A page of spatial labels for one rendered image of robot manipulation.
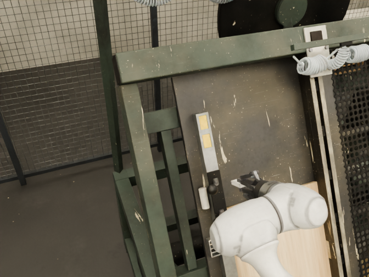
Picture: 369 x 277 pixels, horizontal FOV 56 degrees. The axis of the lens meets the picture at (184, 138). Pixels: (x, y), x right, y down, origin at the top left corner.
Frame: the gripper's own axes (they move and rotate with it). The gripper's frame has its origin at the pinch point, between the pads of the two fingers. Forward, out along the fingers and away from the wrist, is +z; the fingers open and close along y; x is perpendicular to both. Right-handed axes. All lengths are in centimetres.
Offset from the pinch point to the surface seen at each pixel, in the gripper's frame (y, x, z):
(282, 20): 63, -62, 50
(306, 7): 67, -76, 48
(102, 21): 72, 28, 49
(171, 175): 4.3, 18.2, 20.6
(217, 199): -6.7, 5.2, 10.6
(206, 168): 5.5, 6.9, 11.6
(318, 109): 18.1, -43.3, 8.5
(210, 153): 10.5, 4.1, 11.6
